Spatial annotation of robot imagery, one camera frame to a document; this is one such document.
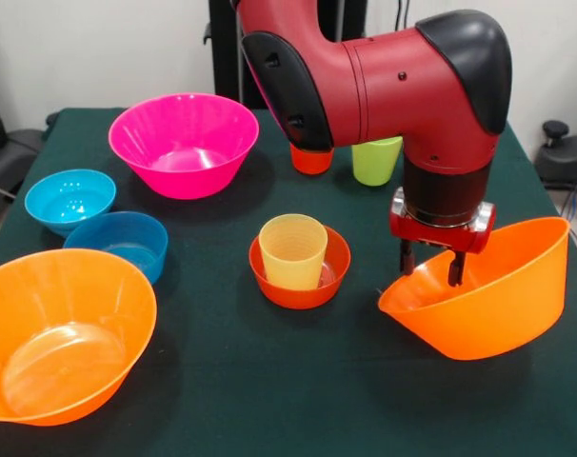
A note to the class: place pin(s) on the black stand base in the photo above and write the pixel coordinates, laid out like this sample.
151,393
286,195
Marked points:
12,157
562,157

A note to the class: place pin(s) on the light blue bowl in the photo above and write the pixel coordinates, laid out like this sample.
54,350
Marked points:
69,200

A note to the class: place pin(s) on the dark green tablecloth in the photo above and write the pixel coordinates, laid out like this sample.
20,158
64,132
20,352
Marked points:
288,419

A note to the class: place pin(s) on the orange cup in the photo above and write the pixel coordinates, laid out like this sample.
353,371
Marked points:
311,162

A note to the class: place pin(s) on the large pink bowl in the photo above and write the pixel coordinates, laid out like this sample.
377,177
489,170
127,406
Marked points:
184,143

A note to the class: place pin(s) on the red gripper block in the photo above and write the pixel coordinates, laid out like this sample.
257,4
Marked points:
441,238

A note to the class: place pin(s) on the small red bowl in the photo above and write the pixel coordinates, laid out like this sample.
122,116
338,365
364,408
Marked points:
298,297

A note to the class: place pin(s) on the large orange bowl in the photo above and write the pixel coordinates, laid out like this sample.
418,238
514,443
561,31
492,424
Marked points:
69,333
498,314

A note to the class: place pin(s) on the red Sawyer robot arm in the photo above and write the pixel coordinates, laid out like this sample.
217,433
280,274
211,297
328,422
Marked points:
388,85

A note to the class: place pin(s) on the yellow cup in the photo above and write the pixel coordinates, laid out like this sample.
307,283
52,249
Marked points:
293,266

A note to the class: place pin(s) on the dark blue bowl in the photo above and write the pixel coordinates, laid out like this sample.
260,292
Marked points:
141,238

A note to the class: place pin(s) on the green cup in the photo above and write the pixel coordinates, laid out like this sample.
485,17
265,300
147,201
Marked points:
374,164

